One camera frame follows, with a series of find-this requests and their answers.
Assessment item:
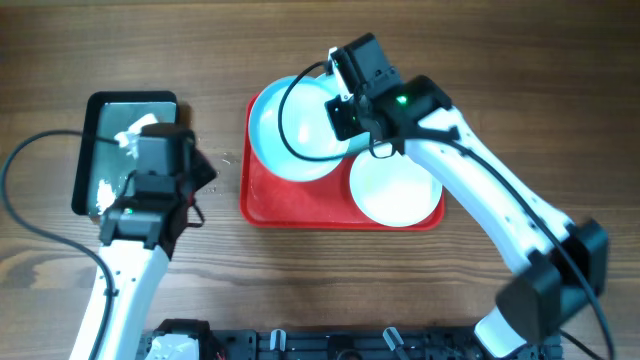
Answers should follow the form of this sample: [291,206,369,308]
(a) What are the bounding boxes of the light blue plate top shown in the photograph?
[316,74,369,151]

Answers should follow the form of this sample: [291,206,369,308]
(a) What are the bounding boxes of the black cable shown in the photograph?
[277,60,374,163]
[0,129,121,360]

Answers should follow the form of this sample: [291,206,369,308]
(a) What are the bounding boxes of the right black cable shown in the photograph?
[277,60,374,163]

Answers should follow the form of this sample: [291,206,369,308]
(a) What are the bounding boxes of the left black cable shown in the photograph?
[0,129,121,360]

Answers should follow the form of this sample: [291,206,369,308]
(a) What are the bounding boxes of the white plate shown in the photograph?
[349,145,443,228]

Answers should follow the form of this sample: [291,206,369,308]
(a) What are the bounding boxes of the light blue plate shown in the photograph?
[248,76,350,182]
[316,74,369,151]

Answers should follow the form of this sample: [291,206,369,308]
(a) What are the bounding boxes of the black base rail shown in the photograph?
[134,318,564,360]

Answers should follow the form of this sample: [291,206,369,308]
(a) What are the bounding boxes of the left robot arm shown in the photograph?
[71,123,216,359]

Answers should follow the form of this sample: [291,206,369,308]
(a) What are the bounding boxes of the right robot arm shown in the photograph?
[326,33,615,359]

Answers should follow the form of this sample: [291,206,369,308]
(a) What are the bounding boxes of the black water tray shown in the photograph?
[71,90,179,217]

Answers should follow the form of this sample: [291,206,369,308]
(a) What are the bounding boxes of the red plastic serving tray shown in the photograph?
[239,92,446,232]

